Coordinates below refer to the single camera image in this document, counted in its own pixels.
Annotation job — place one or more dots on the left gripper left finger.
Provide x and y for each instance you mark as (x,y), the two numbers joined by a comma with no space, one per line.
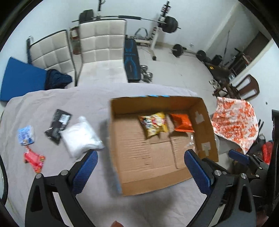
(41,207)

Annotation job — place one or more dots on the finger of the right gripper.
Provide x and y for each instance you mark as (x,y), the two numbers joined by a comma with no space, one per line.
(242,157)

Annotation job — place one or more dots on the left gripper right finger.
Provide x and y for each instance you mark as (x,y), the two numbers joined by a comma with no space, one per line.
(220,187)

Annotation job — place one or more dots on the blue tissue pack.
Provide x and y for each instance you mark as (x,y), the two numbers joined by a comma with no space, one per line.
(26,135)

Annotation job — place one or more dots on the white zip bag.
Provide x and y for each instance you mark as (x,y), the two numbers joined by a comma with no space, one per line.
(80,137)

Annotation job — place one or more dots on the black snack packet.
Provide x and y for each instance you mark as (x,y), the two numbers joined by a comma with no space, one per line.
(59,122)

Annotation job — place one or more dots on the red bag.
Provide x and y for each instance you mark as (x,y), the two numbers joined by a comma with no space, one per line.
(267,149)

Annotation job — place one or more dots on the red candy packet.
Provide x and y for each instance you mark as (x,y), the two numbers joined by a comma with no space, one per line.
(34,159)

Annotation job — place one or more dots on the orange white floral cloth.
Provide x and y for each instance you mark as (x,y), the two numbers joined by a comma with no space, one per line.
(235,120)

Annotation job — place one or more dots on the brown wooden chair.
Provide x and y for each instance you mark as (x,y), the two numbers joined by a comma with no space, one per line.
(248,88)

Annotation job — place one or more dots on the grey bed sheet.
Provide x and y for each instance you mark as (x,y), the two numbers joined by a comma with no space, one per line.
(103,153)

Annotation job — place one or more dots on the orange snack bag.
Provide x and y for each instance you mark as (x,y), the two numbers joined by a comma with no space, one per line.
(182,122)

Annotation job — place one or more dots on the dark wooden table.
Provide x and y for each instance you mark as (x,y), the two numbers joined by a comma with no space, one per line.
(221,81)

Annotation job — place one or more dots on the cardboard milk box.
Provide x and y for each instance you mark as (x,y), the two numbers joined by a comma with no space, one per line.
(147,164)

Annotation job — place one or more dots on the yellow snack bag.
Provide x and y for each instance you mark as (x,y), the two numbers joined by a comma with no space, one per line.
(154,124)

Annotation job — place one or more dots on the dark blue cloth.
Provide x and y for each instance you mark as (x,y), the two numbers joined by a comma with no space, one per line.
(56,80)

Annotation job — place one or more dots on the blue mat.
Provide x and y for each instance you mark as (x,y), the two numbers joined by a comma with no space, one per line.
(21,78)

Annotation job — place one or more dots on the barbell on floor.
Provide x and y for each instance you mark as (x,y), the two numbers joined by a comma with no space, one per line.
(178,50)

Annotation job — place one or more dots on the chrome dumbbells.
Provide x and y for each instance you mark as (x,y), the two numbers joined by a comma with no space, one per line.
(146,76)

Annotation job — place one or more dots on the white quilted chair left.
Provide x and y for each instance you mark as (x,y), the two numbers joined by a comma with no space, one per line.
(53,52)

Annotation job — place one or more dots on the white quilted chair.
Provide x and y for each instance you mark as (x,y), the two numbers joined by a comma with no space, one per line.
(53,52)
(102,52)

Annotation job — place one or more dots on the white barbell rack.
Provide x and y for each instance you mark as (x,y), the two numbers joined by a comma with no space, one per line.
(150,42)

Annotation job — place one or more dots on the white quilted chair right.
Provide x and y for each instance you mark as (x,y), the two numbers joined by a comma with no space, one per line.
(102,52)

